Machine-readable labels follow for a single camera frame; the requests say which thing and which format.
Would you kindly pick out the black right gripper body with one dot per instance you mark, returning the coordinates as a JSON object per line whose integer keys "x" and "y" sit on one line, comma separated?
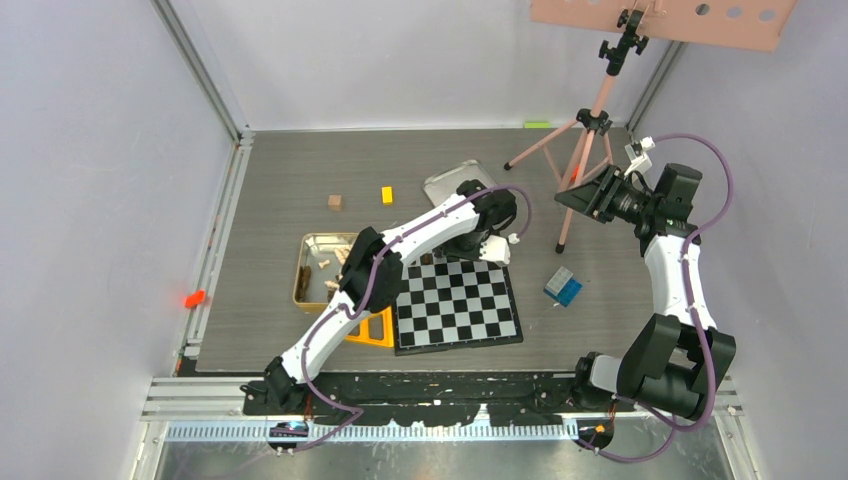
{"x": 629, "y": 204}

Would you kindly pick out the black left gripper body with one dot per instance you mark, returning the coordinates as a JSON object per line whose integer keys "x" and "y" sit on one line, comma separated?
{"x": 466, "y": 246}

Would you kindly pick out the black white folding chessboard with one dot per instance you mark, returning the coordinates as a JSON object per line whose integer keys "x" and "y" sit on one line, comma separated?
{"x": 447, "y": 305}

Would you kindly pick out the tin lid with bears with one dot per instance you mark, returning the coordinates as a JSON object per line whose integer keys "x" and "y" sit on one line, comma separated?
{"x": 437, "y": 188}

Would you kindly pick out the gold tin box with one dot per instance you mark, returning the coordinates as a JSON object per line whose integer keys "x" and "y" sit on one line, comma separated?
{"x": 318, "y": 269}

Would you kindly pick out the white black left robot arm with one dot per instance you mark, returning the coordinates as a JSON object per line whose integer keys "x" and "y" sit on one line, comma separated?
{"x": 473, "y": 216}

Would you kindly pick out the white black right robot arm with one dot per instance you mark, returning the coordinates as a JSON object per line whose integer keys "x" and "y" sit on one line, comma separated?
{"x": 679, "y": 358}

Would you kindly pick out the blue white lego block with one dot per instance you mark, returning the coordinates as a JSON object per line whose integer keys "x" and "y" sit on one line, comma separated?
{"x": 563, "y": 287}

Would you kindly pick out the small yellow block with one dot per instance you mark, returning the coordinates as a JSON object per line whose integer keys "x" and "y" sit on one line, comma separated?
{"x": 387, "y": 197}

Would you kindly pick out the small wooden block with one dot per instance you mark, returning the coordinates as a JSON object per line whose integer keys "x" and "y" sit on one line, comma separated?
{"x": 335, "y": 202}

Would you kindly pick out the pink tripod music stand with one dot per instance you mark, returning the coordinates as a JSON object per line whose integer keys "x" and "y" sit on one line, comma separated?
{"x": 748, "y": 25}

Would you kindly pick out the red orange block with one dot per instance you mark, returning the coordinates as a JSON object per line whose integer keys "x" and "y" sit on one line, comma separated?
{"x": 194, "y": 299}

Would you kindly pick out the yellow triangular toy frame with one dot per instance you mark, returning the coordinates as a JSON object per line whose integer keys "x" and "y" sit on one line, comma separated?
{"x": 375, "y": 330}

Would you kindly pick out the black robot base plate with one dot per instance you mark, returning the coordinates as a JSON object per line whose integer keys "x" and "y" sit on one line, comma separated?
{"x": 435, "y": 399}

